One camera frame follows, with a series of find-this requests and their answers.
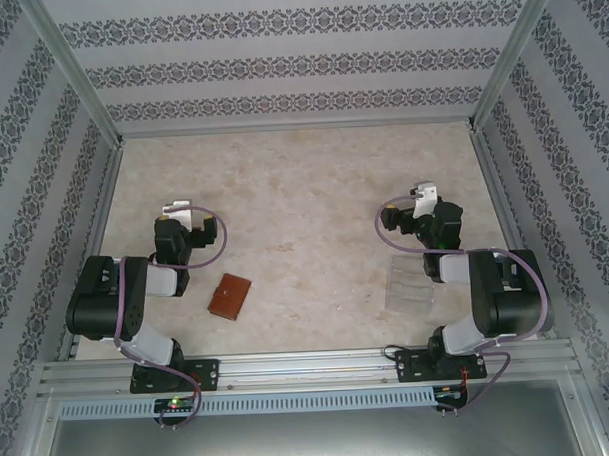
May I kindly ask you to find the clear acrylic card stand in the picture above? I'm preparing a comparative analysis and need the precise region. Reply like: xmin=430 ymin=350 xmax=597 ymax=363
xmin=382 ymin=252 xmax=438 ymax=315

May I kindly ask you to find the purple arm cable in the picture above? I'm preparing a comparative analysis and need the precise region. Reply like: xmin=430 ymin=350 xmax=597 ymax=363
xmin=108 ymin=204 xmax=236 ymax=431
xmin=374 ymin=188 xmax=552 ymax=419

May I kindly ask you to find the brown leather card holder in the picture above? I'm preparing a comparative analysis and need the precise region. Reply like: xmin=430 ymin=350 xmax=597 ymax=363
xmin=207 ymin=272 xmax=255 ymax=322

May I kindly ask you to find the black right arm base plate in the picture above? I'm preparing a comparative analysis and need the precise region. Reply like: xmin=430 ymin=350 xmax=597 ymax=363
xmin=394 ymin=346 xmax=489 ymax=385

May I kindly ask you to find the circuit board with green light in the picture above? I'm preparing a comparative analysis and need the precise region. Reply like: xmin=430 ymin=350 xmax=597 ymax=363
xmin=153 ymin=396 xmax=196 ymax=413

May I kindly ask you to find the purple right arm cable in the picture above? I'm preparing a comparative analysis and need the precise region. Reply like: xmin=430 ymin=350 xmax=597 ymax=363
xmin=374 ymin=188 xmax=552 ymax=419

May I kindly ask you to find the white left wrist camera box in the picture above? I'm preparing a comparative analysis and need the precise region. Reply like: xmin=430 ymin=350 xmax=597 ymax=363
xmin=161 ymin=199 xmax=196 ymax=232

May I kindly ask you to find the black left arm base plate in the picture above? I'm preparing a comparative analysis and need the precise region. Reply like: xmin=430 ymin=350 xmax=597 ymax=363
xmin=128 ymin=358 xmax=222 ymax=395

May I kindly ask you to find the grey metal sheet panel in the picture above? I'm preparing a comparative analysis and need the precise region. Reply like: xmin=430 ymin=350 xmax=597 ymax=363
xmin=40 ymin=400 xmax=609 ymax=456

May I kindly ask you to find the aluminium mounting rail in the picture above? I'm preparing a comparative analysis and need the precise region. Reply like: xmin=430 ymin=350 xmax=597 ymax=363
xmin=36 ymin=341 xmax=576 ymax=398

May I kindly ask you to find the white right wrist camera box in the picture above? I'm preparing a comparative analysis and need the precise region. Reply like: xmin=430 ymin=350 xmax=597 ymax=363
xmin=408 ymin=181 xmax=441 ymax=219

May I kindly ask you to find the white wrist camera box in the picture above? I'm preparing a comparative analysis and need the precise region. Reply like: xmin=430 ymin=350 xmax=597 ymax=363
xmin=161 ymin=199 xmax=196 ymax=232
xmin=408 ymin=181 xmax=441 ymax=219

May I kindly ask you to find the small circuit board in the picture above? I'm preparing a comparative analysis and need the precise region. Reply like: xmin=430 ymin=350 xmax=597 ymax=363
xmin=436 ymin=384 xmax=467 ymax=402

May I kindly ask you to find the aluminium frame post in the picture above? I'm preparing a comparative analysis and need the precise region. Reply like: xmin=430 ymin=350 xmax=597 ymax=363
xmin=461 ymin=0 xmax=567 ymax=133
xmin=18 ymin=0 xmax=128 ymax=152

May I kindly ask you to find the grey slotted cable duct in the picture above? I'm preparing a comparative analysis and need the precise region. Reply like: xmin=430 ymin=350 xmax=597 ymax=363
xmin=57 ymin=386 xmax=437 ymax=421

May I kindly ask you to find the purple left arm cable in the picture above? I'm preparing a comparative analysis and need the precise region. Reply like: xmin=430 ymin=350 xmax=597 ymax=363
xmin=108 ymin=204 xmax=236 ymax=431

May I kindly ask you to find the aluminium side rail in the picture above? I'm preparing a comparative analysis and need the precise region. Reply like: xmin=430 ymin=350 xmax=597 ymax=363
xmin=469 ymin=128 xmax=558 ymax=342
xmin=50 ymin=143 xmax=133 ymax=361

